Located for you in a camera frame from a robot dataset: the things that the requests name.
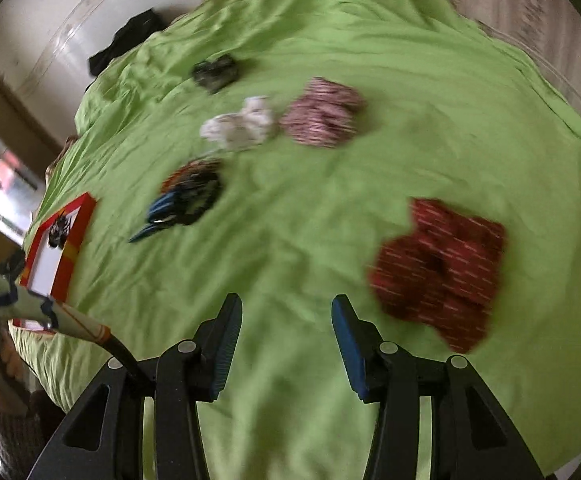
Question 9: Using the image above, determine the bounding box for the black flower hair claw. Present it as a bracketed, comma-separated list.
[48, 214, 71, 249]

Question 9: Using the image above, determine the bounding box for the red dotted scrunchie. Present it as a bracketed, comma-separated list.
[368, 198, 507, 354]

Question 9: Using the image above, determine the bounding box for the blue hair clip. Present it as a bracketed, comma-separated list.
[129, 188, 190, 243]

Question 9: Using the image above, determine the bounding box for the black hair band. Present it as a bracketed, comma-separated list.
[169, 170, 223, 226]

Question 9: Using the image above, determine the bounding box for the red beaded bracelet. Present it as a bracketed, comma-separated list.
[159, 158, 224, 194]

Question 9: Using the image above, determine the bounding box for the white cherry print scrunchie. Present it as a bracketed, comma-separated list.
[199, 96, 275, 151]

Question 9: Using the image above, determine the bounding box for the pink checked scrunchie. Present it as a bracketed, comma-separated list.
[280, 77, 366, 148]

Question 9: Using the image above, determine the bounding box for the left hand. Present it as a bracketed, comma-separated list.
[0, 328, 30, 417]

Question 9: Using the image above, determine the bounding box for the red shallow box tray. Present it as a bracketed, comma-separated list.
[12, 190, 100, 334]

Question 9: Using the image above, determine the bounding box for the stained glass window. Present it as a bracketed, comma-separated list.
[0, 139, 45, 245]

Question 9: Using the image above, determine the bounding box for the green bed sheet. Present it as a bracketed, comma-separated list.
[39, 0, 581, 479]

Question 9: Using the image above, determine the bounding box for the black garment on bed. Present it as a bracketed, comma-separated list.
[88, 9, 168, 78]

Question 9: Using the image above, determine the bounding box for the dark grey scrunchie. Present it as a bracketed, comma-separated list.
[191, 54, 240, 94]

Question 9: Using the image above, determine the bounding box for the black cable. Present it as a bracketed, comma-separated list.
[102, 334, 154, 391]

